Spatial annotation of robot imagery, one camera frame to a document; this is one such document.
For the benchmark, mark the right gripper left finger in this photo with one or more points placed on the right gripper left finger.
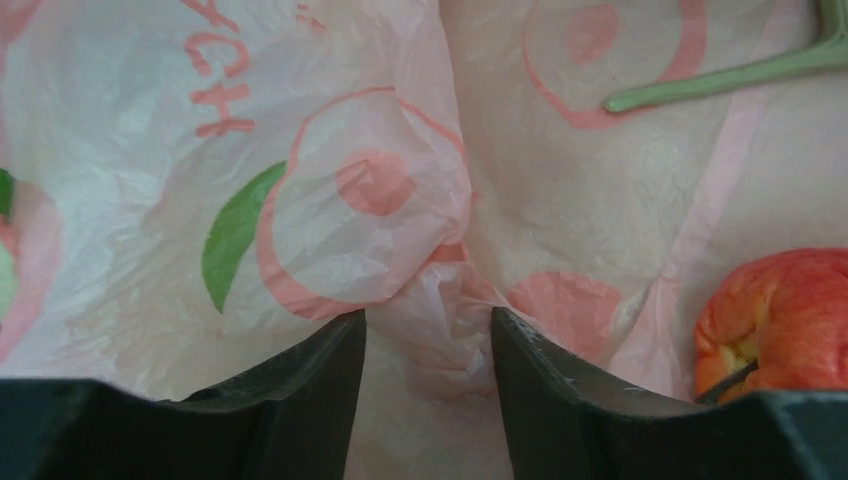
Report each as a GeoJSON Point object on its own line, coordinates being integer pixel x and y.
{"type": "Point", "coordinates": [289, 417]}

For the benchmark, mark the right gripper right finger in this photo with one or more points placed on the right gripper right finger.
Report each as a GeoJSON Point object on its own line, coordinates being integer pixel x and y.
{"type": "Point", "coordinates": [566, 418]}

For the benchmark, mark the red fake fruit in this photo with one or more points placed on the red fake fruit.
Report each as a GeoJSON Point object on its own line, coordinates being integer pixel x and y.
{"type": "Point", "coordinates": [787, 314]}

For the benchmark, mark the pink plastic bag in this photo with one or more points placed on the pink plastic bag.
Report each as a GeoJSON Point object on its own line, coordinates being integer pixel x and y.
{"type": "Point", "coordinates": [195, 187]}

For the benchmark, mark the light green plastic stem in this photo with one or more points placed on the light green plastic stem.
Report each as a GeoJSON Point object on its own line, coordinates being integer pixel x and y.
{"type": "Point", "coordinates": [828, 53]}

